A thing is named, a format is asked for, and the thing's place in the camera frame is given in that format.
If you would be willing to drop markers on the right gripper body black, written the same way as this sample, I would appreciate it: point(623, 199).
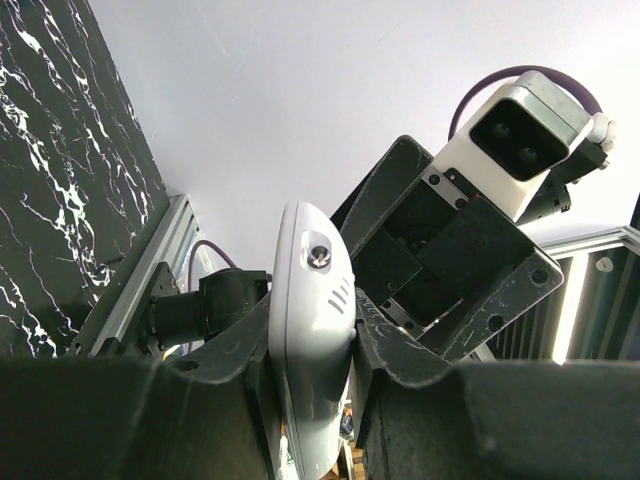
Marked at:
point(440, 244)

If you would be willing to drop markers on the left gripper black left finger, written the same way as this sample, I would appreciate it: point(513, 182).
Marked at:
point(212, 414)

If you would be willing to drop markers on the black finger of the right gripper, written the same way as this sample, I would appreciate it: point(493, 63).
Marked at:
point(380, 192)
point(493, 306)

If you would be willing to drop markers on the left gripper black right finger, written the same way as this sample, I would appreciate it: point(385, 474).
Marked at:
point(417, 416)

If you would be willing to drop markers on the white remote control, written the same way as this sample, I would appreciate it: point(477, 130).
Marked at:
point(310, 330)

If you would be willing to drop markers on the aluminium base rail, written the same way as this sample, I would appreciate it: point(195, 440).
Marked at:
point(170, 244)

